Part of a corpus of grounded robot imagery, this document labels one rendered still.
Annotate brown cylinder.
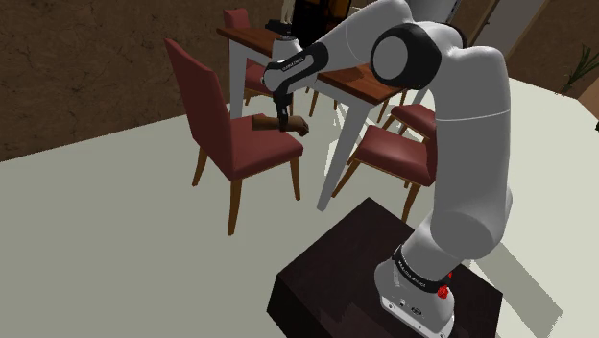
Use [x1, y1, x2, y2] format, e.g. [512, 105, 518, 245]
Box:
[251, 113, 310, 138]

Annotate red chair with wooden legs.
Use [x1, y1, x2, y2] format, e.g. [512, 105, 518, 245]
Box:
[376, 89, 439, 139]
[162, 37, 305, 237]
[222, 8, 295, 117]
[330, 123, 439, 224]

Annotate wooden table with white legs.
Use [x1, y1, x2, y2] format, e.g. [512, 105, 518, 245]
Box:
[216, 25, 430, 213]

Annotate green plant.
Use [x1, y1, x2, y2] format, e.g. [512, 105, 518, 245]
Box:
[560, 43, 599, 95]

